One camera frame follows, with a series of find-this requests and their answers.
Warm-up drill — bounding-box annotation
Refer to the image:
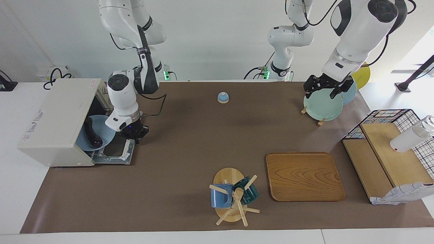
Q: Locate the glass oven door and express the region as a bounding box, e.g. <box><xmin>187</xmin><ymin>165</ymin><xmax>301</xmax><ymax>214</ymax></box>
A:
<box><xmin>91</xmin><ymin>137</ymin><xmax>136</xmax><ymax>166</ymax></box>

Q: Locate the light blue serving plate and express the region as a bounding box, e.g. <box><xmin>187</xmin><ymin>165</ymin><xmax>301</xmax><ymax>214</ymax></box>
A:
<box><xmin>75</xmin><ymin>115</ymin><xmax>116</xmax><ymax>152</ymax></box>

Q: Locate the dark purple eggplant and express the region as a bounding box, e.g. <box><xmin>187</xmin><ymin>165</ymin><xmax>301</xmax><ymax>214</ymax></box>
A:
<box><xmin>84</xmin><ymin>116</ymin><xmax>104</xmax><ymax>148</ymax></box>

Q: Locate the beige toaster oven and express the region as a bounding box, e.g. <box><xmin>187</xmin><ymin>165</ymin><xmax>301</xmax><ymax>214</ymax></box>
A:
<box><xmin>17</xmin><ymin>78</ymin><xmax>137</xmax><ymax>167</ymax></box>

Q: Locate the light blue racked plate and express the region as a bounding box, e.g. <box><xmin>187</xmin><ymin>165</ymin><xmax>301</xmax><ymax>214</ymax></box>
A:
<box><xmin>339</xmin><ymin>81</ymin><xmax>358</xmax><ymax>105</ymax></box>

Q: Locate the pale green plate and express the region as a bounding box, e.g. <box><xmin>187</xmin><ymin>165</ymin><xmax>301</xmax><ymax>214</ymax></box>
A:
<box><xmin>303</xmin><ymin>88</ymin><xmax>344</xmax><ymax>122</ymax></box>

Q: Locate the yellow plate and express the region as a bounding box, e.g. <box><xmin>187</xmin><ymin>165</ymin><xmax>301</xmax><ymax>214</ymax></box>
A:
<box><xmin>351</xmin><ymin>64</ymin><xmax>371</xmax><ymax>90</ymax></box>

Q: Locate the wooden plate rack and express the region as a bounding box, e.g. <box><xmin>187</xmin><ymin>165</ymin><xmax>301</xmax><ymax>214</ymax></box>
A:
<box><xmin>300</xmin><ymin>105</ymin><xmax>327</xmax><ymax>127</ymax></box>

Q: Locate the brown table mat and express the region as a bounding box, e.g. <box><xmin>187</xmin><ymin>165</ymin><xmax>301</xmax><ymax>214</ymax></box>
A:
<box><xmin>20</xmin><ymin>81</ymin><xmax>434</xmax><ymax>235</ymax></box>

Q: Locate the light wooden box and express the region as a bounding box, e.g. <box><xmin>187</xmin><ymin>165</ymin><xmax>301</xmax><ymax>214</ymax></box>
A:
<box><xmin>342</xmin><ymin>122</ymin><xmax>434</xmax><ymax>199</ymax></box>

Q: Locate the black desk stand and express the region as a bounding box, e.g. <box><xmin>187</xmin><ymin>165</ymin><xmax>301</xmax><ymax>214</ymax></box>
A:
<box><xmin>395</xmin><ymin>55</ymin><xmax>434</xmax><ymax>93</ymax></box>

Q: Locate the brown wooden tray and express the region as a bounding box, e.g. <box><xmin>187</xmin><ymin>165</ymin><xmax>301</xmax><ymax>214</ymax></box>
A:
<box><xmin>265</xmin><ymin>152</ymin><xmax>346</xmax><ymax>203</ymax></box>

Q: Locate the white cup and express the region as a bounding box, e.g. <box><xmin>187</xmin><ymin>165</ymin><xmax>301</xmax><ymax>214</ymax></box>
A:
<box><xmin>390</xmin><ymin>115</ymin><xmax>434</xmax><ymax>153</ymax></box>

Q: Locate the wooden mug tree stand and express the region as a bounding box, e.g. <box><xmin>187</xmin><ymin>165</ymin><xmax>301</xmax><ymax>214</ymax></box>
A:
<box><xmin>209</xmin><ymin>167</ymin><xmax>260</xmax><ymax>227</ymax></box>

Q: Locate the blue mug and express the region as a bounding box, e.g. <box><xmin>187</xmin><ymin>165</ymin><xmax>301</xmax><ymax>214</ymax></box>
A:
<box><xmin>210</xmin><ymin>183</ymin><xmax>235</xmax><ymax>209</ymax></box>

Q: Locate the white power strip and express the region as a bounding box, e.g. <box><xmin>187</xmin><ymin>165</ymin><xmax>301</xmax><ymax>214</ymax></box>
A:
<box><xmin>37</xmin><ymin>66</ymin><xmax>72</xmax><ymax>82</ymax></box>

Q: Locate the dark green mug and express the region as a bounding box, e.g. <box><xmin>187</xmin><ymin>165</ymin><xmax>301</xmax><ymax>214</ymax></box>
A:
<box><xmin>232</xmin><ymin>176</ymin><xmax>260</xmax><ymax>206</ymax></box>

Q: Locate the black device on table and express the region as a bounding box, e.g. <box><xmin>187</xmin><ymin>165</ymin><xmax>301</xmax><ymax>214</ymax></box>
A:
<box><xmin>0</xmin><ymin>70</ymin><xmax>18</xmax><ymax>92</ymax></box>

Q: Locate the wire basket with cloth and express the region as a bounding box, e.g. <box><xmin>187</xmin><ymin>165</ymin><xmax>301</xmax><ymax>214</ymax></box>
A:
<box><xmin>341</xmin><ymin>109</ymin><xmax>434</xmax><ymax>206</ymax></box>

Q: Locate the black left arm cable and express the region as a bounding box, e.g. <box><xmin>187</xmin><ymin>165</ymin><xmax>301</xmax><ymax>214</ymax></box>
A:
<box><xmin>284</xmin><ymin>0</ymin><xmax>417</xmax><ymax>67</ymax></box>

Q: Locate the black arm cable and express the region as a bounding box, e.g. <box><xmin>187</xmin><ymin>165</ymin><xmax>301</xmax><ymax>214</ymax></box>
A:
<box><xmin>284</xmin><ymin>0</ymin><xmax>417</xmax><ymax>67</ymax></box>
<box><xmin>109</xmin><ymin>24</ymin><xmax>167</xmax><ymax>117</ymax></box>

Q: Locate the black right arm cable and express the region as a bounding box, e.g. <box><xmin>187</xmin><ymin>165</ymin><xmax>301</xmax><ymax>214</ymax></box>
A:
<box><xmin>109</xmin><ymin>24</ymin><xmax>167</xmax><ymax>117</ymax></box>

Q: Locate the black coiled wall cable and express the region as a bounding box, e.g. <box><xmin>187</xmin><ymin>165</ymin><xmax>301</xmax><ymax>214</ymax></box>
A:
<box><xmin>43</xmin><ymin>68</ymin><xmax>73</xmax><ymax>90</ymax></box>

